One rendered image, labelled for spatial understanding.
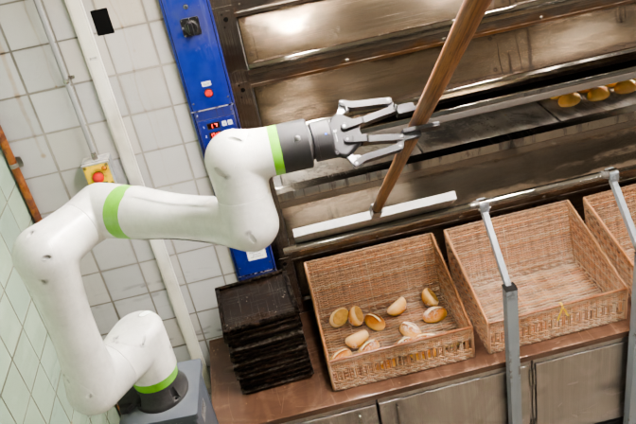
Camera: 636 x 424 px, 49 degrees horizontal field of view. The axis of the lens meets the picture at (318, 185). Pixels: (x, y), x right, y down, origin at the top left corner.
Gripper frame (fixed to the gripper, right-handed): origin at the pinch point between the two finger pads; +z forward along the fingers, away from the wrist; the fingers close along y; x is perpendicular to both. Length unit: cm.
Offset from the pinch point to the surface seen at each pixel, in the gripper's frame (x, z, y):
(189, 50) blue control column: -99, -47, -68
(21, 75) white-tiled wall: -99, -104, -71
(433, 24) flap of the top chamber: -103, 38, -61
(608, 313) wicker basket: -142, 83, 51
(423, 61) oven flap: -118, 35, -54
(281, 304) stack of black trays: -138, -36, 20
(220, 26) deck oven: -98, -35, -74
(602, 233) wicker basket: -156, 97, 20
